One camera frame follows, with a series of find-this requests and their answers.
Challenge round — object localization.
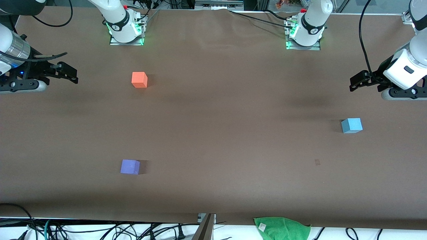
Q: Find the purple foam block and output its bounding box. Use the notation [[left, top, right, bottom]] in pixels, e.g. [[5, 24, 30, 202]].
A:
[[120, 159, 141, 175]]

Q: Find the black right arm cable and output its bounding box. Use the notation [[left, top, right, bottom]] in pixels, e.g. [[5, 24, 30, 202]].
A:
[[31, 0, 73, 28]]

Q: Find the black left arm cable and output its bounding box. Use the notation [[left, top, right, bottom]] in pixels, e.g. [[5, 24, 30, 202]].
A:
[[359, 0, 374, 76]]

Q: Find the short black table cable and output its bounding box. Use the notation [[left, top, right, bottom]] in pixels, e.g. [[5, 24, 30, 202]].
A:
[[265, 9, 289, 20]]

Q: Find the aluminium frame rail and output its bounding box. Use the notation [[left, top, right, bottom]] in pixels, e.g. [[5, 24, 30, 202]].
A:
[[194, 0, 245, 11]]

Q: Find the orange foam block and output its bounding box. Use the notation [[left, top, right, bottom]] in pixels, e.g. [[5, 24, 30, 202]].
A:
[[131, 72, 148, 88]]

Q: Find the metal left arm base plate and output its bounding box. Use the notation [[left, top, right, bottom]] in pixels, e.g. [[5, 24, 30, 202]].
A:
[[285, 18, 322, 51]]

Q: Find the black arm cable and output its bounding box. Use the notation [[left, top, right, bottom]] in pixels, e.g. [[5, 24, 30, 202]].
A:
[[31, 0, 73, 28], [359, 0, 374, 76]]

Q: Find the brown table cover sheet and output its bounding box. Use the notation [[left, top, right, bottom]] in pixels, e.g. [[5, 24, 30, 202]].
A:
[[0, 6, 427, 230]]

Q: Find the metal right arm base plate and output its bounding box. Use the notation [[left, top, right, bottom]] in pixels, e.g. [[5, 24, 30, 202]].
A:
[[109, 15, 147, 46]]

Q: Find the thick black looped cable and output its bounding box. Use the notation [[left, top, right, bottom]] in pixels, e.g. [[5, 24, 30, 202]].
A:
[[0, 203, 36, 240]]

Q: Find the light blue foam block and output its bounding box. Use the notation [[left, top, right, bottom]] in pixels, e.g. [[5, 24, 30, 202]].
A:
[[341, 118, 363, 134]]

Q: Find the long black table cable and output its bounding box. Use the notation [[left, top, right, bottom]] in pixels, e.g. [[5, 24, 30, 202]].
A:
[[229, 10, 295, 29]]

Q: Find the green microfibre cloth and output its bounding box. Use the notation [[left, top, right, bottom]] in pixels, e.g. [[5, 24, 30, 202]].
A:
[[254, 217, 311, 240]]

